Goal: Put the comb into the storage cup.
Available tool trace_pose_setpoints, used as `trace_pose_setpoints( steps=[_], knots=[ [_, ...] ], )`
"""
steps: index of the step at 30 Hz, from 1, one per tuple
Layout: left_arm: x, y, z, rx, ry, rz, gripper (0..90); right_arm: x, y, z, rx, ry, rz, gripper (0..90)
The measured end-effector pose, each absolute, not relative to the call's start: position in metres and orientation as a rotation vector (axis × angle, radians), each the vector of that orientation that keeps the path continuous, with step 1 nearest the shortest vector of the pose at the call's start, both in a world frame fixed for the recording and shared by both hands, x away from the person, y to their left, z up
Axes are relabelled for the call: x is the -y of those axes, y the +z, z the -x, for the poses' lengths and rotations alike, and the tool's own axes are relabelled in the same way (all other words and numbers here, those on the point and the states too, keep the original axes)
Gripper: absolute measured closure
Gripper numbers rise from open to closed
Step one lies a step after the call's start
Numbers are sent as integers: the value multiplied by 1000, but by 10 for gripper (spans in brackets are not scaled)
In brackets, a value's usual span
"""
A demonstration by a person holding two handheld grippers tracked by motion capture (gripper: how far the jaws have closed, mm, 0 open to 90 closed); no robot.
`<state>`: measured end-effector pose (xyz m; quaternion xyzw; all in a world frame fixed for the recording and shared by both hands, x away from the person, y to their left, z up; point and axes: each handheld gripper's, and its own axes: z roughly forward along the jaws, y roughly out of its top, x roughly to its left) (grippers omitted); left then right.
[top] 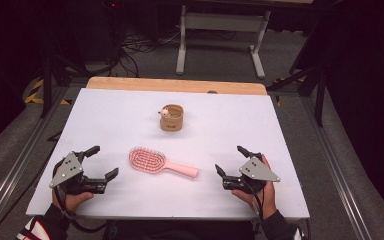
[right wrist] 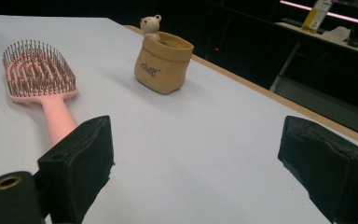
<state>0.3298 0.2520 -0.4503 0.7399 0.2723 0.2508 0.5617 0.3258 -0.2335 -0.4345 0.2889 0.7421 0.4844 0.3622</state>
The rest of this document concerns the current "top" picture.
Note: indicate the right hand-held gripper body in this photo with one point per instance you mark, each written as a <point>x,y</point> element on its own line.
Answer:
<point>258,171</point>

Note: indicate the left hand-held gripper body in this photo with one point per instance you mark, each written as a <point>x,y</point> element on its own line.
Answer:
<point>67,168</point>

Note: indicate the pink hairbrush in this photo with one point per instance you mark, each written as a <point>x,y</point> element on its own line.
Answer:
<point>148,160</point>

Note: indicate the brown round holder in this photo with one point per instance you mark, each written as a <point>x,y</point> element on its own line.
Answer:
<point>172,121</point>

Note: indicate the person's right hand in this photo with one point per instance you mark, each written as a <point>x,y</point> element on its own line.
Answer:
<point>266,200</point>

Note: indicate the person's left hand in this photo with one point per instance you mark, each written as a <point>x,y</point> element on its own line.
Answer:
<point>73,201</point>

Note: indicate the white table mat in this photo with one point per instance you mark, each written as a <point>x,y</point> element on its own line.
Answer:
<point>180,193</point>

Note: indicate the yellow black floor tape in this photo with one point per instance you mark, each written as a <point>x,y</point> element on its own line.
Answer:
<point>32,96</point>

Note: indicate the black metal stand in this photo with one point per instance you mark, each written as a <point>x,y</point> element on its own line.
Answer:
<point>319,96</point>
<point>47,83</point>

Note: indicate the wooden table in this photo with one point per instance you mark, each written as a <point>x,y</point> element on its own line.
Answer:
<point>180,85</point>

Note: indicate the aluminium rail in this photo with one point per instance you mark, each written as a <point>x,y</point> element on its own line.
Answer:
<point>340,183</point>
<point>16,173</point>

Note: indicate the grey metal desk frame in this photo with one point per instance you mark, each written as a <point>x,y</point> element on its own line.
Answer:
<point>223,21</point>

